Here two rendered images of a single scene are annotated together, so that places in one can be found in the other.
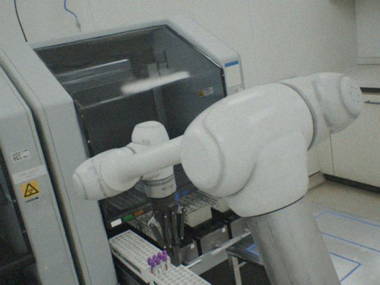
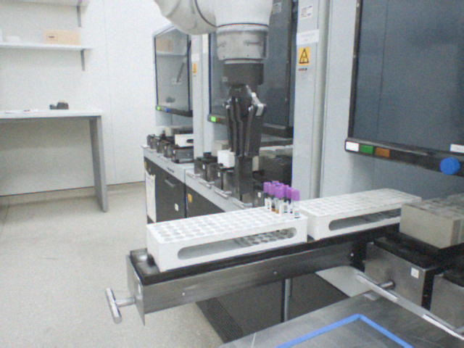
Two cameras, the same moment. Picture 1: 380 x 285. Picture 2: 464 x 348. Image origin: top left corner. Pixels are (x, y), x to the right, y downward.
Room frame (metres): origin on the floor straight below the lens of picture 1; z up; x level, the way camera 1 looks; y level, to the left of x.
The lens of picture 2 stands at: (1.24, -0.60, 1.12)
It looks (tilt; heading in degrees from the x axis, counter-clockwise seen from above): 13 degrees down; 96
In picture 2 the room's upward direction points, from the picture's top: straight up
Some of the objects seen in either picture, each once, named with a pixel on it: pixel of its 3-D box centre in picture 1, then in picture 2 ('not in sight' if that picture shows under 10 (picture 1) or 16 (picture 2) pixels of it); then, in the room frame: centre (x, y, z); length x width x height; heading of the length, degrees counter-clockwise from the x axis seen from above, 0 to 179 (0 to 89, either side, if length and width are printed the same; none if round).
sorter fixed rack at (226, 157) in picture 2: not in sight; (256, 157); (1.17, 0.93, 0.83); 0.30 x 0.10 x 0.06; 32
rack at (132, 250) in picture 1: (138, 255); (356, 213); (1.43, 0.25, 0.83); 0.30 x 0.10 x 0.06; 32
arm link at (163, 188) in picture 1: (159, 184); (242, 46); (1.18, 0.10, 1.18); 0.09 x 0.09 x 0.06
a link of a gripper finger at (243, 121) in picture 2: (172, 226); (246, 127); (1.19, 0.09, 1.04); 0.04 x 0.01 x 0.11; 32
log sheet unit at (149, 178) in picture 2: not in sight; (148, 195); (0.45, 1.71, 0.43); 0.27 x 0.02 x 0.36; 122
